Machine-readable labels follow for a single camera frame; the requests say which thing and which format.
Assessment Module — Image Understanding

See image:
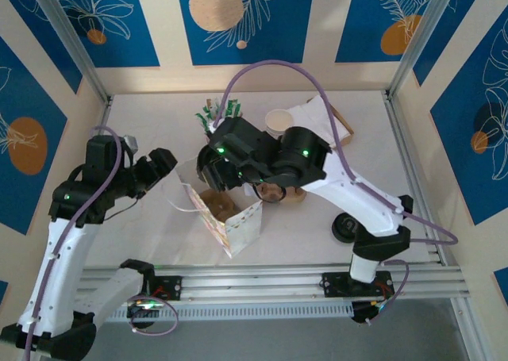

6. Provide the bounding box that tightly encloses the white napkin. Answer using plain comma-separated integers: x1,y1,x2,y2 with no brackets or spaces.
287,94,346,148

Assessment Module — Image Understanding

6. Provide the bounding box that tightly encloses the cartoon print paper bag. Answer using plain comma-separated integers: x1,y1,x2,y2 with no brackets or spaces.
160,158,265,261

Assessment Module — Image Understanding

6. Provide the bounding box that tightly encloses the white paper cup stack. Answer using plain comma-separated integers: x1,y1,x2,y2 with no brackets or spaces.
264,109,297,138

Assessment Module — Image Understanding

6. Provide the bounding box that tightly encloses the grey connector block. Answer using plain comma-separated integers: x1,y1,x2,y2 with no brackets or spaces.
121,134,140,167

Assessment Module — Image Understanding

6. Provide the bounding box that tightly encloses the black plastic cup lid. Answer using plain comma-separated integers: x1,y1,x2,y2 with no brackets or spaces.
332,213,360,244

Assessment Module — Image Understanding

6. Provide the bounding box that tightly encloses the left aluminium table rail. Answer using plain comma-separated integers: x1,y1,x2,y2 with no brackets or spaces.
89,97,114,148

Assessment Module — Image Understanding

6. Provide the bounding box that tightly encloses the aluminium table rail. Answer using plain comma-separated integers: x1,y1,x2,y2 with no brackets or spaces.
381,90,452,267
89,97,114,148

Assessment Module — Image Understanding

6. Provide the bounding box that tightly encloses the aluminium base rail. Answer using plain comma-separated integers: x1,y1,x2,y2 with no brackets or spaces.
77,262,473,303

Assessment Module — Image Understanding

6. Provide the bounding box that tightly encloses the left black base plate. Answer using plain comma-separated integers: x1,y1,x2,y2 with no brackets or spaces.
152,275,183,301

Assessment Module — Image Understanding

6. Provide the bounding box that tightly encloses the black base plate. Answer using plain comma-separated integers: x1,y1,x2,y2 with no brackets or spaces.
152,275,183,301
321,271,394,298

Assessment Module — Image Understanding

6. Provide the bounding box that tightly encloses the right aluminium table rail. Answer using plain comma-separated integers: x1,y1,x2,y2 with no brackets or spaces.
381,90,452,267

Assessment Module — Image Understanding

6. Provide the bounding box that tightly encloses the left aluminium frame post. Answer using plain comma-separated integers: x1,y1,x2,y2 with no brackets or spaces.
29,0,110,102

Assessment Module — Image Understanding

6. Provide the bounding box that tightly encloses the aluminium frame post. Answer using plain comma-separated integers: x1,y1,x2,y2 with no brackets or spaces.
387,0,465,100
29,0,110,102

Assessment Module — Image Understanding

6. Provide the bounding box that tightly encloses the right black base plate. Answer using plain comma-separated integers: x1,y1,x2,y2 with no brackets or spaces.
321,271,394,298

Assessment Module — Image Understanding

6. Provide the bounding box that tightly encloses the grey slotted cable duct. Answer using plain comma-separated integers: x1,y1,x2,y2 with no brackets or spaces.
98,300,354,323

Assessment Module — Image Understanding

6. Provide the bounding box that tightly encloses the right aluminium frame post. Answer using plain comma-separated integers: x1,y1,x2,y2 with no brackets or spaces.
387,0,465,100

